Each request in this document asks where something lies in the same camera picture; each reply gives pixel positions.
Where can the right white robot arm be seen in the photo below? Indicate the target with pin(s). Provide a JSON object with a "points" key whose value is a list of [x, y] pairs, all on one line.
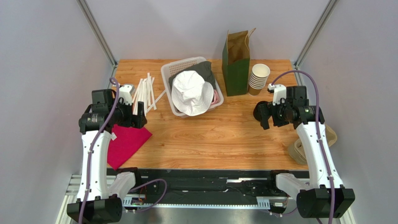
{"points": [[325, 196]]}

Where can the stack of paper cups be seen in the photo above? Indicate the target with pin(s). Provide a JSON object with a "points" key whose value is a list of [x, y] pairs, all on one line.
{"points": [[258, 78]]}

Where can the white plastic basket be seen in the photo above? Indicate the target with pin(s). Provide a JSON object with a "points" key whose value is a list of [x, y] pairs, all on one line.
{"points": [[170, 69]]}

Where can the green paper bag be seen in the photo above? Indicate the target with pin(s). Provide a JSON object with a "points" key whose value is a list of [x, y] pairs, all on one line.
{"points": [[236, 61]]}

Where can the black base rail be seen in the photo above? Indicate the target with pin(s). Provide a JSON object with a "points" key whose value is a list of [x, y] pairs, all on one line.
{"points": [[205, 188]]}

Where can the beige cup carrier tray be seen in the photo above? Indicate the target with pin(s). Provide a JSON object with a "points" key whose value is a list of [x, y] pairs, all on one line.
{"points": [[296, 149]]}

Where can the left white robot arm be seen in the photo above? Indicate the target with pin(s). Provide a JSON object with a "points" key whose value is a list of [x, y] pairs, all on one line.
{"points": [[98, 203]]}

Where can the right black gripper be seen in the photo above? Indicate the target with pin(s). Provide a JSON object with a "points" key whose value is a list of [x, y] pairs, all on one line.
{"points": [[265, 113]]}

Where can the pink cloth in basket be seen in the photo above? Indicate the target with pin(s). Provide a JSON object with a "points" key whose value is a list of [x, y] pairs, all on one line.
{"points": [[215, 98]]}

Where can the white bucket hat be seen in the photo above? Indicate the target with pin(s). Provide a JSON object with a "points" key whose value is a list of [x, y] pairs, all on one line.
{"points": [[191, 94]]}

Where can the olive green cloth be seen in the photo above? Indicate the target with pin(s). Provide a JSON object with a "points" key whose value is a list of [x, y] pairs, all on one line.
{"points": [[203, 69]]}

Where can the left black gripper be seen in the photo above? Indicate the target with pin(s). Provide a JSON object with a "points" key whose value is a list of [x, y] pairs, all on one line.
{"points": [[128, 122]]}

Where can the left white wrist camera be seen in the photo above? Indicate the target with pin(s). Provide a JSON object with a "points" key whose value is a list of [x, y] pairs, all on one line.
{"points": [[126, 93]]}

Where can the bundle of white straws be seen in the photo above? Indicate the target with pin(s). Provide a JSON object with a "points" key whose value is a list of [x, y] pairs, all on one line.
{"points": [[145, 93]]}

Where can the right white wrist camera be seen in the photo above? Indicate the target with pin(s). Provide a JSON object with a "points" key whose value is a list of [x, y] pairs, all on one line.
{"points": [[279, 93]]}

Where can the red cloth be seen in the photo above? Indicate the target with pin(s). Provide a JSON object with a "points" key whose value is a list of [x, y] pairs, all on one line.
{"points": [[125, 142]]}

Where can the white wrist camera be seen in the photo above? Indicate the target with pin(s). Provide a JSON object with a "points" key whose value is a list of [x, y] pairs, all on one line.
{"points": [[279, 93], [126, 93]]}

